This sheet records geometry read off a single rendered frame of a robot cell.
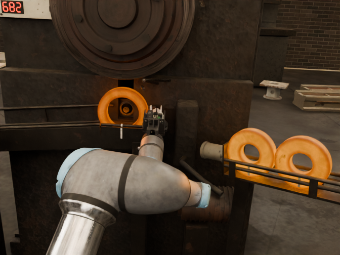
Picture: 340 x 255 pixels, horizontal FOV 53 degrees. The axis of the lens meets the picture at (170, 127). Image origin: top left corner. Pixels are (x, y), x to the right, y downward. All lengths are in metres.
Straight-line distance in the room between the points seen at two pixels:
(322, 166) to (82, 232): 0.66
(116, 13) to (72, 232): 0.67
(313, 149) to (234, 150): 0.24
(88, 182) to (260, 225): 1.48
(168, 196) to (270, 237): 1.34
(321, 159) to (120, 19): 0.70
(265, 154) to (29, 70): 0.92
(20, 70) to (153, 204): 0.91
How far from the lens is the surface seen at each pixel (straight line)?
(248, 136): 1.07
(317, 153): 1.01
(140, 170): 0.64
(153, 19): 1.07
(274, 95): 4.83
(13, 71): 1.41
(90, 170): 0.67
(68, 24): 1.19
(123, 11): 1.07
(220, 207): 1.19
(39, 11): 1.38
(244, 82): 1.31
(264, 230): 1.99
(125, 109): 1.33
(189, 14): 1.15
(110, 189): 0.65
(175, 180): 0.67
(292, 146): 1.03
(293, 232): 2.04
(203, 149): 1.15
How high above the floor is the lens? 1.13
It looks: 20 degrees down
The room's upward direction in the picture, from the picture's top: 3 degrees clockwise
